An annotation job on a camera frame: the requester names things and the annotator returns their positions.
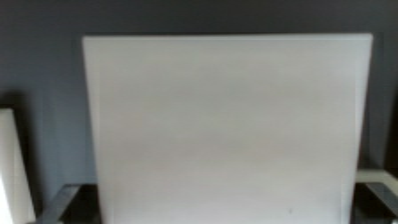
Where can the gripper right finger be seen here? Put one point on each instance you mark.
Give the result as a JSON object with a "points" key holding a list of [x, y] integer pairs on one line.
{"points": [[375, 197]]}

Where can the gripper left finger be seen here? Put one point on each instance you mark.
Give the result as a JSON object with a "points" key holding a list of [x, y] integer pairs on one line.
{"points": [[73, 206]]}

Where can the white cabinet top block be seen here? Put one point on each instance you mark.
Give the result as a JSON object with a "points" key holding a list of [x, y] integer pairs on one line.
{"points": [[226, 114]]}

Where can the white U-shaped obstacle fence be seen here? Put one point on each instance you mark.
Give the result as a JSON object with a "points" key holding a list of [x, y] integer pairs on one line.
{"points": [[16, 208]]}

